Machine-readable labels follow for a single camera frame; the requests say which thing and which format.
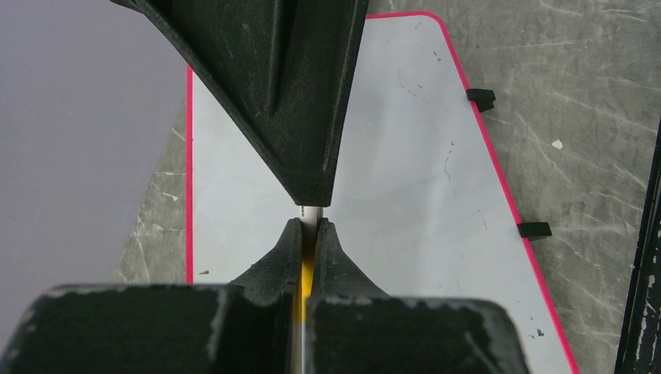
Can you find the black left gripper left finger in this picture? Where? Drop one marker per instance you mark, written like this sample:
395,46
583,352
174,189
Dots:
243,326

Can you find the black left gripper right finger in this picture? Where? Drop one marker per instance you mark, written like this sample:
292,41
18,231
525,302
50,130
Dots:
352,326

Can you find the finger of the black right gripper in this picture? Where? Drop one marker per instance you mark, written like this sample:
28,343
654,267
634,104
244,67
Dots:
282,70

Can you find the yellow marker cap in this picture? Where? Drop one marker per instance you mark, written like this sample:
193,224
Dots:
305,282

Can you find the white marker pen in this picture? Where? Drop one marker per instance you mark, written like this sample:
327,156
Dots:
310,217

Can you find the pink framed whiteboard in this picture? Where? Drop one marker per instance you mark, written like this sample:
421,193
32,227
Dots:
420,202

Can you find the black whiteboard clip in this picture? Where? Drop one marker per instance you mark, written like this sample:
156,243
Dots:
483,99
534,230

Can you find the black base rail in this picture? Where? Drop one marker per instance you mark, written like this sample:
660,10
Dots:
639,346

